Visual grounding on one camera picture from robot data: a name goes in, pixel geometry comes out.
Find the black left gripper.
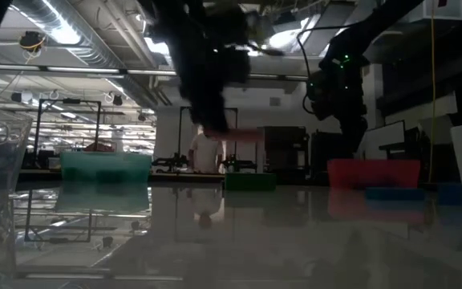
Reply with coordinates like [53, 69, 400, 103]
[144, 0, 253, 134]

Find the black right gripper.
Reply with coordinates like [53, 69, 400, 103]
[306, 51, 371, 160]

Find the blue triangle block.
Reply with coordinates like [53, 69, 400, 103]
[364, 186, 427, 201]

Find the long green block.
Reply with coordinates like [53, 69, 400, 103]
[224, 172, 278, 192]

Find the white panel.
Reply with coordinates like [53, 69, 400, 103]
[357, 120, 407, 161]

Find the red plastic bin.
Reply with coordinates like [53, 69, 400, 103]
[326, 158, 422, 190]

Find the person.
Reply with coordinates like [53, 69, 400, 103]
[188, 124, 227, 174]

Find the black cabinet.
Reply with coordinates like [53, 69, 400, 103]
[257, 125, 310, 184]

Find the green plastic bin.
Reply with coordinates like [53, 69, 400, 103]
[59, 151, 153, 184]

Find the ceiling light bar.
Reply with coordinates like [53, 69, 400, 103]
[0, 63, 178, 78]

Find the black cell frame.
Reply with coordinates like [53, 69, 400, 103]
[33, 97, 103, 169]
[177, 105, 239, 164]

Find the silver ceiling duct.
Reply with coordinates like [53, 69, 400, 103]
[8, 0, 128, 70]

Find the ceiling cable reel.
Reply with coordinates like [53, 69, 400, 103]
[18, 31, 47, 54]

